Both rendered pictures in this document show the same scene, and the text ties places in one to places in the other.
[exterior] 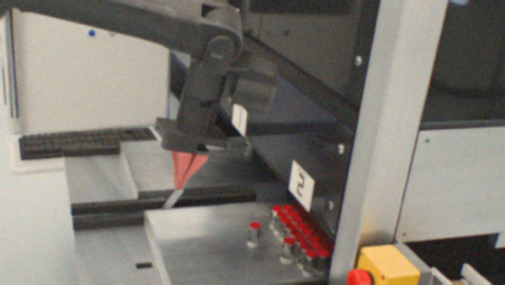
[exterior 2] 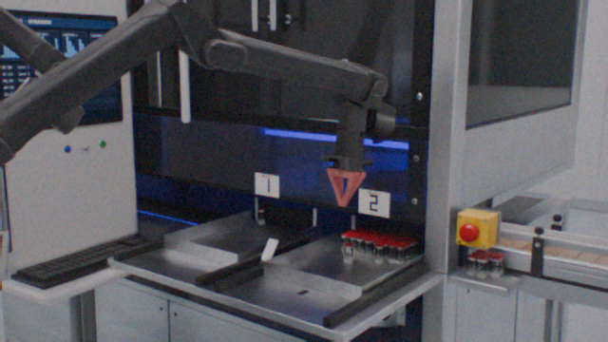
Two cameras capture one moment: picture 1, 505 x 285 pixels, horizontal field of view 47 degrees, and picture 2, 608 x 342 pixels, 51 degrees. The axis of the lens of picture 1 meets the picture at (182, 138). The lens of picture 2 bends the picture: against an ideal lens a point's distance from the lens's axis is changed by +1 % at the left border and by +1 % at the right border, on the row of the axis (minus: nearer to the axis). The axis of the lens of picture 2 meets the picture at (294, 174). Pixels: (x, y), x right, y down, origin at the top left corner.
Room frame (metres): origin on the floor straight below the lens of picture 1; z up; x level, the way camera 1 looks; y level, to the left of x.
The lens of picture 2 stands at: (-0.16, 0.83, 1.38)
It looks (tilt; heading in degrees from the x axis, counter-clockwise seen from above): 11 degrees down; 323
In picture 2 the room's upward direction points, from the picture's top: straight up
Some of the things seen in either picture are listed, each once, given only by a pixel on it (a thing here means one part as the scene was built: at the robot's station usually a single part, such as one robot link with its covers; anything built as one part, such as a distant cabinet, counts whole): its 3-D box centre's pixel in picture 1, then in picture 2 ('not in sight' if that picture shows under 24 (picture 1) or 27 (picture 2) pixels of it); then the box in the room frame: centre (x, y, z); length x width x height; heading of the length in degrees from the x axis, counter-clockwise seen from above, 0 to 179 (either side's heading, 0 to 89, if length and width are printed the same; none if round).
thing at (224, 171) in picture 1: (198, 167); (245, 235); (1.23, -0.04, 0.90); 0.34 x 0.26 x 0.04; 105
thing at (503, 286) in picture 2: not in sight; (488, 277); (0.68, -0.36, 0.87); 0.14 x 0.13 x 0.02; 105
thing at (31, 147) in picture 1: (89, 142); (92, 258); (1.52, 0.27, 0.82); 0.40 x 0.14 x 0.02; 109
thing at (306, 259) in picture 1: (291, 239); (372, 248); (0.92, -0.22, 0.91); 0.18 x 0.02 x 0.05; 15
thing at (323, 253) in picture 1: (302, 238); (376, 246); (0.93, -0.24, 0.91); 0.18 x 0.02 x 0.05; 15
